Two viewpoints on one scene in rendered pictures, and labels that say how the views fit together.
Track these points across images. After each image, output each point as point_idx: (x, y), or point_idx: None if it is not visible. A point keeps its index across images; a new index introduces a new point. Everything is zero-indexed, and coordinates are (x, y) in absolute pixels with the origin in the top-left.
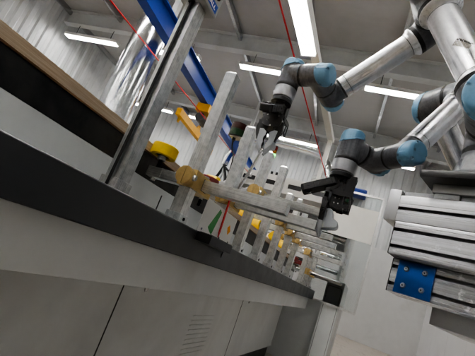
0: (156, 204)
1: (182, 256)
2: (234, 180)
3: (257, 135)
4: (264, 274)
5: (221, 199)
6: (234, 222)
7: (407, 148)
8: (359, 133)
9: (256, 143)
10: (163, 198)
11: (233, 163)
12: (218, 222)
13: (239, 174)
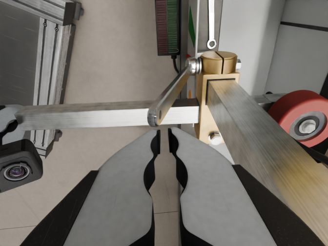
0: (319, 23)
1: None
2: (218, 90)
3: (242, 180)
4: (178, 219)
5: (210, 51)
6: None
7: None
8: None
9: (212, 147)
10: (327, 40)
11: (259, 111)
12: (191, 43)
13: (218, 114)
